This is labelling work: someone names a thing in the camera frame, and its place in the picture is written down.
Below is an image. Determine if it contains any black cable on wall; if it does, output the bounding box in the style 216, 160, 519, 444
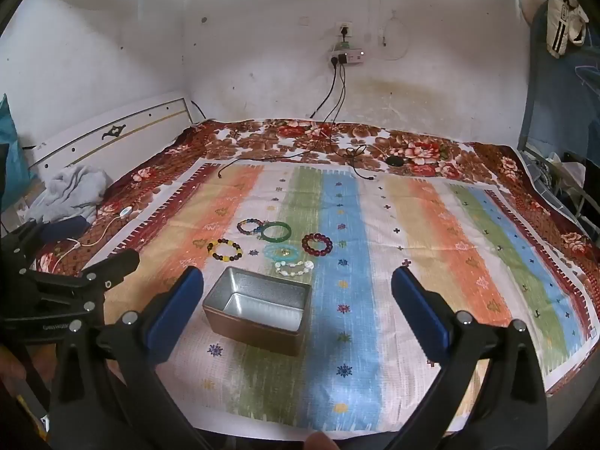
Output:
307, 63, 338, 120

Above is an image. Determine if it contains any colourful bead bracelet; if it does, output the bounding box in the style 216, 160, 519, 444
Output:
260, 221, 292, 243

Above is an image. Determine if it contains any blue hanging cloth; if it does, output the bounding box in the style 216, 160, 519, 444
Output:
518, 0, 600, 151

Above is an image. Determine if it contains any white charging cable with puck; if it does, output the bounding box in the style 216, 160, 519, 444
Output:
56, 206, 134, 263

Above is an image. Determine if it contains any short black cable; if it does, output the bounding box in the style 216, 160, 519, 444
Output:
340, 143, 376, 181

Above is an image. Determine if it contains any white bed headboard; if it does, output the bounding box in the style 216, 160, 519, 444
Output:
28, 93, 193, 174

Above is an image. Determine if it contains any metal rack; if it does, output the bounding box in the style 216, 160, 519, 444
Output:
520, 145, 600, 245

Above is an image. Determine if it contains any turquoise beaded bracelet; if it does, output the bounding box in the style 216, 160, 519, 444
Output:
263, 244, 302, 263

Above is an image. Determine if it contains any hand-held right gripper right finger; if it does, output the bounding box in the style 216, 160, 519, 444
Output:
390, 266, 549, 450

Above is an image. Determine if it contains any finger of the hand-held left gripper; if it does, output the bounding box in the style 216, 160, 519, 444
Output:
81, 248, 141, 291
0, 219, 53, 270

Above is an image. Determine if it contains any white and black hanging jacket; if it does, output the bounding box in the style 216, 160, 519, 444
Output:
546, 0, 589, 59

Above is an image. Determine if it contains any long black cable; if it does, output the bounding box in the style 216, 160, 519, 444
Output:
218, 61, 348, 180

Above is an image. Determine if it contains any white shell bracelet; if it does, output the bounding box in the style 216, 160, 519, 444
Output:
274, 261, 315, 277

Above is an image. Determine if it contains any navy blue cloth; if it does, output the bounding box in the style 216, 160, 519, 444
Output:
40, 218, 90, 245

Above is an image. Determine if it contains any white power strip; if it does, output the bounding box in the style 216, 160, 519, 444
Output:
328, 43, 365, 65

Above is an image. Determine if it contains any yellow and black beaded bracelet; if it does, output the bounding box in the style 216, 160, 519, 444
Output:
207, 238, 245, 264

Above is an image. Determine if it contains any teal bag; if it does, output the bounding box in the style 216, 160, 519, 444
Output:
0, 94, 36, 207

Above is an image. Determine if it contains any grey crumpled cloth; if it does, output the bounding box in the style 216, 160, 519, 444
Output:
25, 165, 113, 223

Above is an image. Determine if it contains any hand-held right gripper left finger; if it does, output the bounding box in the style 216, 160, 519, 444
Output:
49, 266, 221, 450

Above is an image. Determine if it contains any striped pastel mat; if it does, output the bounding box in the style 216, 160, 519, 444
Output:
79, 162, 598, 432

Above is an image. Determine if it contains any rectangular metal tin box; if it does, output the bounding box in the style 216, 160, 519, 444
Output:
202, 266, 313, 357

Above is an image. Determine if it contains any red beaded bracelet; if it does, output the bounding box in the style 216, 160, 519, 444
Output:
301, 233, 333, 258

